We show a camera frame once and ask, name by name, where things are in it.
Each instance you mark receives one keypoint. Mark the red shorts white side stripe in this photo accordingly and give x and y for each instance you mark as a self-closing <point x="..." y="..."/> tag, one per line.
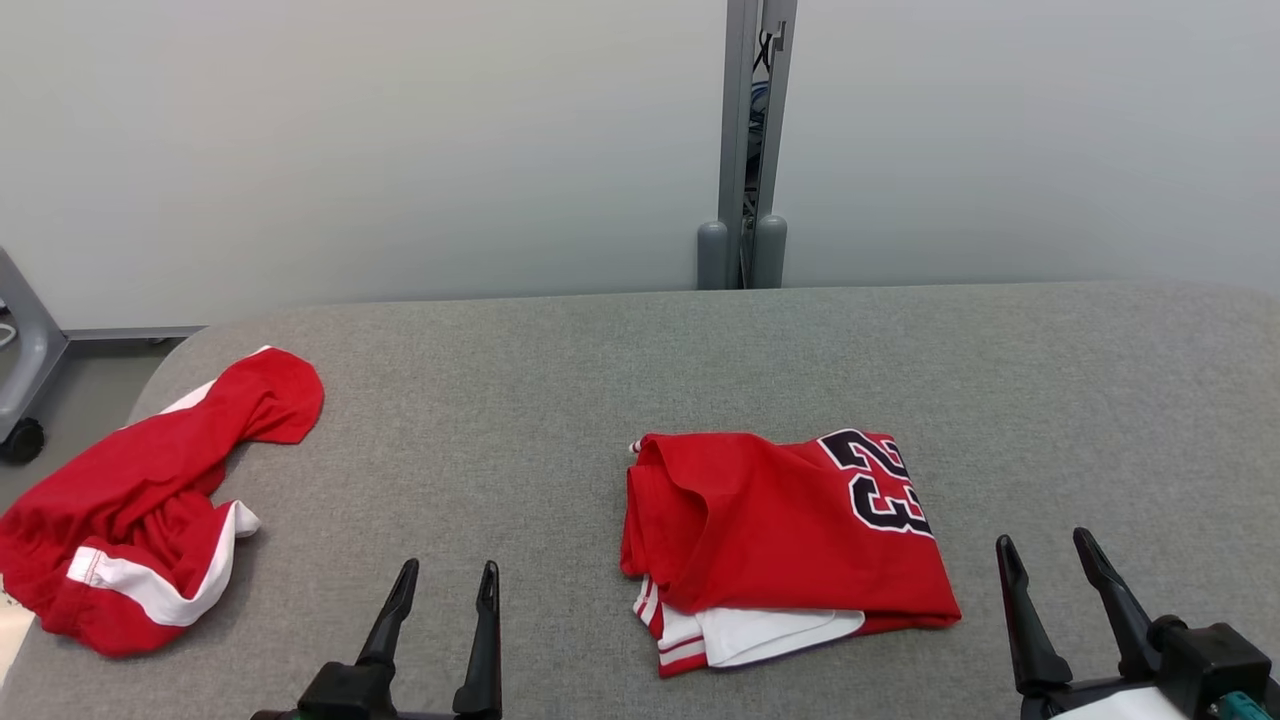
<point x="130" y="480"/>

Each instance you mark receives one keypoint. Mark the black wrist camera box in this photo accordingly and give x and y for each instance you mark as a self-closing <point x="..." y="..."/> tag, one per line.
<point x="345" y="695"/>
<point x="1205" y="660"/>

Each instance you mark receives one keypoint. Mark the black caster wheel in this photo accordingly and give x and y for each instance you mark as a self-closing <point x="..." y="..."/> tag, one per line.
<point x="22" y="442"/>

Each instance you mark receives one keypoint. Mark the grey cylindrical partition foot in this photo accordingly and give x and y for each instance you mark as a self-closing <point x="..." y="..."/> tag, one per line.
<point x="770" y="250"/>
<point x="712" y="255"/>

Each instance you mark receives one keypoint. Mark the beige perforated floor panel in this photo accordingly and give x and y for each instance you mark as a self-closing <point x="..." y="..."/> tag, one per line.
<point x="12" y="635"/>

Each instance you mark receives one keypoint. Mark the grey metal cart leg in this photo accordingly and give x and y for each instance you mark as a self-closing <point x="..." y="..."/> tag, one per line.
<point x="35" y="350"/>

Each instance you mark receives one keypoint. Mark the grey partition post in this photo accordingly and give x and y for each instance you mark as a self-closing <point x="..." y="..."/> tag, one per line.
<point x="735" y="120"/>

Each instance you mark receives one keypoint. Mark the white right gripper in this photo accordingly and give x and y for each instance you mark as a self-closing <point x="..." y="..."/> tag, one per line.
<point x="1100" y="707"/>

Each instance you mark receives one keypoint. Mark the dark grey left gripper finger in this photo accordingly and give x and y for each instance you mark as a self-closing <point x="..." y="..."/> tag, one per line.
<point x="390" y="625"/>
<point x="485" y="650"/>

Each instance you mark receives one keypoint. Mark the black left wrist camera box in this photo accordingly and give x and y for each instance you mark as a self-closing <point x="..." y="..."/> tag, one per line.
<point x="345" y="695"/>

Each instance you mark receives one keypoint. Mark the grey wall base rail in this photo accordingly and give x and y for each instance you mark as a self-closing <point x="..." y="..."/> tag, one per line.
<point x="130" y="333"/>

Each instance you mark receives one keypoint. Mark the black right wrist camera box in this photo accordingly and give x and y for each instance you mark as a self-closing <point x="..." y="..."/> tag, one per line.
<point x="1205" y="660"/>

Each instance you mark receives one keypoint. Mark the red Bulls 23 jersey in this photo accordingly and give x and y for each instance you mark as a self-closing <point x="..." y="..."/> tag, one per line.
<point x="760" y="520"/>

